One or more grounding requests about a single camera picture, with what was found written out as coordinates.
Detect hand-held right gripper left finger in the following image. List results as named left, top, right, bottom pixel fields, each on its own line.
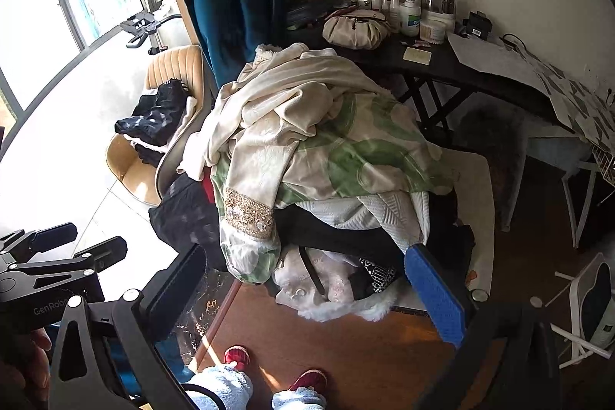
left=48, top=243, right=212, bottom=410

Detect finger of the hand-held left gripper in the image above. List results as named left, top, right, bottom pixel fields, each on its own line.
left=0, top=222, right=79, bottom=263
left=0, top=236, right=128, bottom=292

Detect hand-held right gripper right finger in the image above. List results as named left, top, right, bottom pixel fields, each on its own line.
left=404, top=243, right=563, bottom=410

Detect black clothes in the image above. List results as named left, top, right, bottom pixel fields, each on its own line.
left=114, top=78, right=193, bottom=166

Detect person's left hand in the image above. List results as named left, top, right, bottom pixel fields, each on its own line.
left=0, top=327, right=53, bottom=410

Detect dark marbled panel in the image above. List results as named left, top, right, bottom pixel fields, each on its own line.
left=175, top=268, right=241, bottom=355

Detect black white patterned cloth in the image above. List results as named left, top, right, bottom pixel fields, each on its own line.
left=358, top=259, right=404, bottom=295

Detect dark coat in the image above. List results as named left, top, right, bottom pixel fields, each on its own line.
left=149, top=172, right=229, bottom=271

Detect red slipper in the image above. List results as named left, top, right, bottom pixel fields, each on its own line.
left=288, top=369, right=328, bottom=396
left=223, top=345, right=251, bottom=371

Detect white quilted cloth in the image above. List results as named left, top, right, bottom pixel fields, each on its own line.
left=356, top=191, right=431, bottom=257

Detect person's left leg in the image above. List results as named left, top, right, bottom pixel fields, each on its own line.
left=185, top=364, right=254, bottom=410

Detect person's leg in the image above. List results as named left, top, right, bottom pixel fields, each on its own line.
left=185, top=364, right=254, bottom=410
left=271, top=388, right=327, bottom=410

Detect black garment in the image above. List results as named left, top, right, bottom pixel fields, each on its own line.
left=274, top=203, right=476, bottom=290

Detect pink white fluffy garment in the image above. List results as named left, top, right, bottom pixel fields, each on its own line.
left=271, top=244, right=404, bottom=323

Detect green white patterned garment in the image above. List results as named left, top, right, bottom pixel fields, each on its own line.
left=211, top=90, right=457, bottom=286

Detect person's right leg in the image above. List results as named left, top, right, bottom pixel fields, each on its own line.
left=271, top=388, right=327, bottom=410

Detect grey stool with white legs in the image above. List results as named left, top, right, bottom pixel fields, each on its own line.
left=500, top=122, right=601, bottom=250

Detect tan padded chair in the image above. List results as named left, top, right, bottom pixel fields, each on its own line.
left=106, top=45, right=212, bottom=206

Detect large window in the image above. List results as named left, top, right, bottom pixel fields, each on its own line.
left=0, top=0, right=178, bottom=151

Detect black folding table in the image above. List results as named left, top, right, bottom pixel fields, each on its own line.
left=283, top=0, right=577, bottom=151

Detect beige note pad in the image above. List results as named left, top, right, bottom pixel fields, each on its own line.
left=404, top=47, right=433, bottom=65

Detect geometric printed tablecloth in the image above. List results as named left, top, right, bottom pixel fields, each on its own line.
left=447, top=33, right=615, bottom=151

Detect white cotton swab box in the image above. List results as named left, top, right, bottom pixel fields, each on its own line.
left=419, top=17, right=456, bottom=45

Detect small black box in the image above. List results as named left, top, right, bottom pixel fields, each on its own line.
left=464, top=11, right=493, bottom=38

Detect beige makeup bag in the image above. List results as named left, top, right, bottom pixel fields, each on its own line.
left=322, top=10, right=392, bottom=50

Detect white green-label bottle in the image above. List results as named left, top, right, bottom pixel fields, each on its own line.
left=400, top=0, right=422, bottom=37

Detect white wire basket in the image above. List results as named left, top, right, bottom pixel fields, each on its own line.
left=587, top=143, right=615, bottom=187

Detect exercise bike handlebar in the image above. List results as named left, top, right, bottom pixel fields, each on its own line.
left=119, top=9, right=186, bottom=55

